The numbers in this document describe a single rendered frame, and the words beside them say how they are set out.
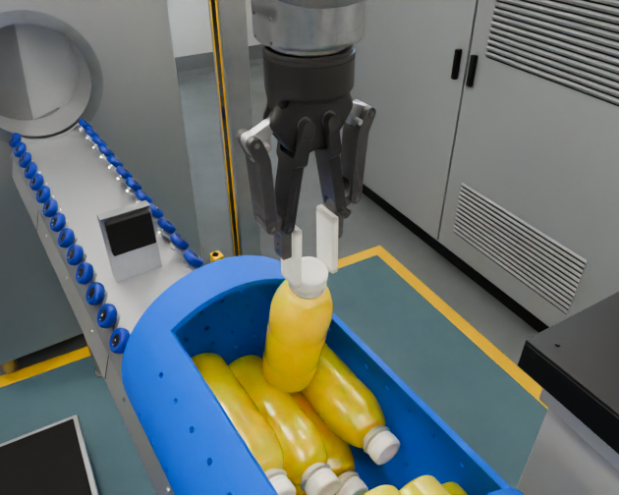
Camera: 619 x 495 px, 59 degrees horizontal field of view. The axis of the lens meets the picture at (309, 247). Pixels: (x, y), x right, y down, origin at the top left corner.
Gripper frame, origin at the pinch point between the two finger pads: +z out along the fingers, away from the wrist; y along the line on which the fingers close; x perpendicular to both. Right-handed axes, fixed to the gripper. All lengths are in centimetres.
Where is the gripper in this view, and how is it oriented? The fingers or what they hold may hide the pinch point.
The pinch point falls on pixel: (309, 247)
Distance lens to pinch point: 56.1
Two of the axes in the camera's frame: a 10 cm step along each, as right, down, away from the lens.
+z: 0.0, 8.1, 5.8
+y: -8.3, 3.2, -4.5
